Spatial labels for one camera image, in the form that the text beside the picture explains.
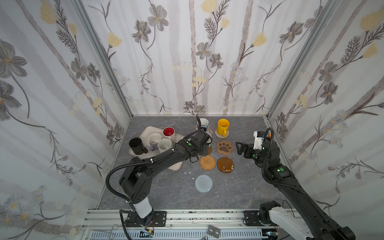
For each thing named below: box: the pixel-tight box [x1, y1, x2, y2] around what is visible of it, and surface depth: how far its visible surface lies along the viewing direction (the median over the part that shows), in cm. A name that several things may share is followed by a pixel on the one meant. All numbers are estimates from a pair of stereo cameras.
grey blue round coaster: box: [195, 174, 213, 193], surface depth 88 cm
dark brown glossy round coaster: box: [217, 156, 235, 174], surface depth 95 cm
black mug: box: [129, 137, 149, 155], surface depth 97 cm
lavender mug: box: [148, 133, 162, 152], surface depth 100 cm
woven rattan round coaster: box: [199, 155, 216, 171], surface depth 97 cm
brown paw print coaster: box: [217, 140, 234, 156], surface depth 103 cm
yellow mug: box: [217, 118, 230, 138], surface depth 106 cm
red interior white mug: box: [162, 126, 176, 143], surface depth 103 cm
